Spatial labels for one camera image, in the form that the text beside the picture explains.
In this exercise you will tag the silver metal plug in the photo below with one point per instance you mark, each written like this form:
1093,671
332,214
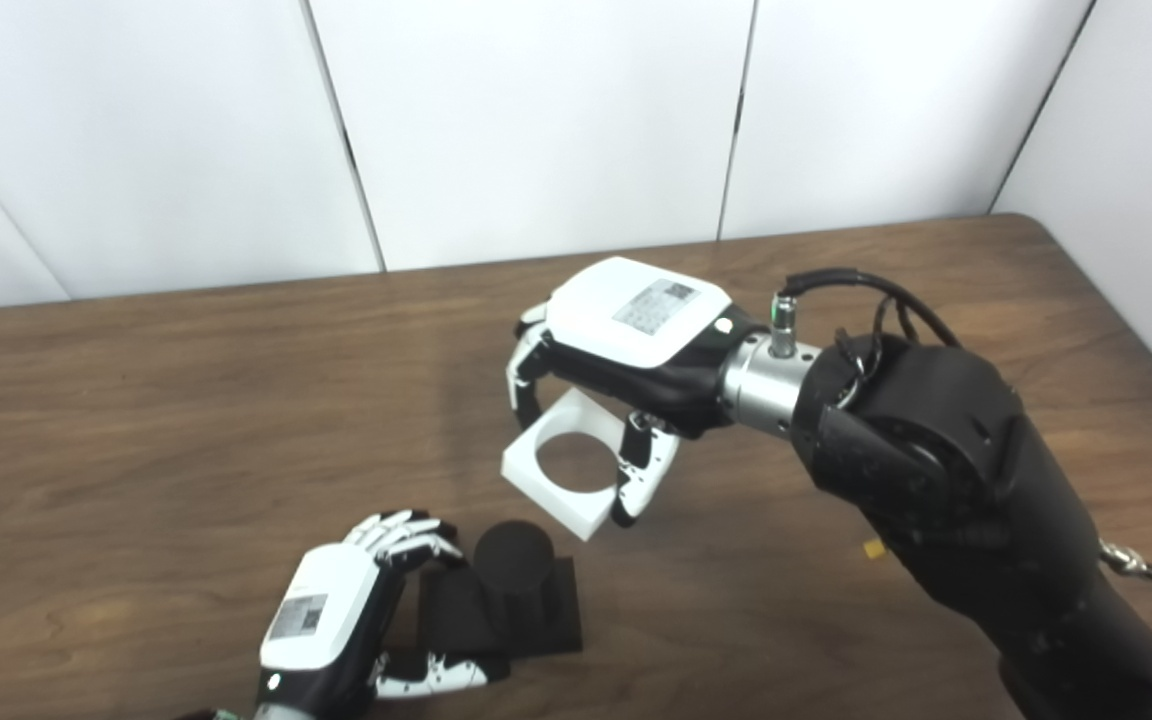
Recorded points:
1128,560

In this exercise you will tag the white and black left hand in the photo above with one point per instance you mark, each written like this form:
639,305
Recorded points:
326,610

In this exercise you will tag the black peg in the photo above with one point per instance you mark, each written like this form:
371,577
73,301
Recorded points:
516,590

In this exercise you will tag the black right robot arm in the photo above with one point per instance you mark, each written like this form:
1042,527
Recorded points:
966,480

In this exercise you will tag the white square piece with hole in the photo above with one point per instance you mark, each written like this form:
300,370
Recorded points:
526,470

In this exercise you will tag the white and black right hand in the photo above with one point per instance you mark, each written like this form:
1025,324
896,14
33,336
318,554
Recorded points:
626,320

